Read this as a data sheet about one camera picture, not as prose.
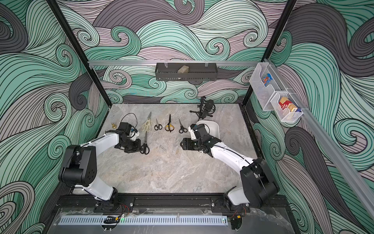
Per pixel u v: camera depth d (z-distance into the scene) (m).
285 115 0.63
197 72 0.95
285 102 0.66
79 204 0.74
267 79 0.84
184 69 0.91
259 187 0.42
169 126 1.06
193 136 0.77
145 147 0.92
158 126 1.07
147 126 1.06
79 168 0.46
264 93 0.83
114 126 1.04
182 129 1.04
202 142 0.66
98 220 0.70
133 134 0.84
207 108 0.88
